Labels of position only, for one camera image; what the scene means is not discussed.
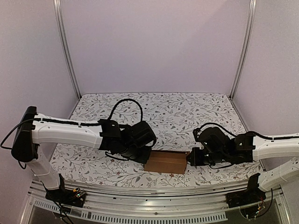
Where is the brown cardboard box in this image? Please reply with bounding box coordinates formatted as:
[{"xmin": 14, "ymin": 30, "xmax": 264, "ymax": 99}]
[{"xmin": 143, "ymin": 151, "xmax": 190, "ymax": 175}]

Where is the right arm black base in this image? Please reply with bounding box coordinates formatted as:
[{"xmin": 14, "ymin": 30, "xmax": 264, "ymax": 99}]
[{"xmin": 225, "ymin": 173, "xmax": 273, "ymax": 221}]

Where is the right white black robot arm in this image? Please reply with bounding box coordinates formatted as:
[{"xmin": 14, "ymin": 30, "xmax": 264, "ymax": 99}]
[{"xmin": 186, "ymin": 127, "xmax": 299, "ymax": 203}]

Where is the floral patterned table mat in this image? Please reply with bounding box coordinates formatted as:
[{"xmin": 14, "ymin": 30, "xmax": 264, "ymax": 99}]
[{"xmin": 50, "ymin": 93, "xmax": 263, "ymax": 188}]

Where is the right black braided cable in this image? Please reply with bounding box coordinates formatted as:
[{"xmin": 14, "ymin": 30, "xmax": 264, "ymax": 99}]
[{"xmin": 198, "ymin": 122, "xmax": 236, "ymax": 138}]

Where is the black braided cable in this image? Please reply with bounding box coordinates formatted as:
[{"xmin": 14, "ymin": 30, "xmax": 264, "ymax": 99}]
[
  {"xmin": 198, "ymin": 122, "xmax": 236, "ymax": 138},
  {"xmin": 108, "ymin": 98, "xmax": 143, "ymax": 123}
]

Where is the left black braided cable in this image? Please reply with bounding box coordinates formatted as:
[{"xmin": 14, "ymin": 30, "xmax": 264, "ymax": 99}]
[{"xmin": 108, "ymin": 98, "xmax": 143, "ymax": 123}]

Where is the aluminium front rail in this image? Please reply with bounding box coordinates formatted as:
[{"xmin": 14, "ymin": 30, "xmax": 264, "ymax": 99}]
[{"xmin": 27, "ymin": 181, "xmax": 285, "ymax": 222}]

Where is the right aluminium frame post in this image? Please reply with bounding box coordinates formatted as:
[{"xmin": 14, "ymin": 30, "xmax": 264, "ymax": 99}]
[{"xmin": 229, "ymin": 0, "xmax": 257, "ymax": 101}]

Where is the aluminium frame post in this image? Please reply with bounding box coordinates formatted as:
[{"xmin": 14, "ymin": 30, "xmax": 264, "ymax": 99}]
[
  {"xmin": 53, "ymin": 0, "xmax": 82, "ymax": 99},
  {"xmin": 229, "ymin": 0, "xmax": 257, "ymax": 101}
]

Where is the left aluminium frame post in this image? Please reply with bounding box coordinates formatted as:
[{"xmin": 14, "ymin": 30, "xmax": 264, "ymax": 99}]
[{"xmin": 53, "ymin": 0, "xmax": 82, "ymax": 99}]

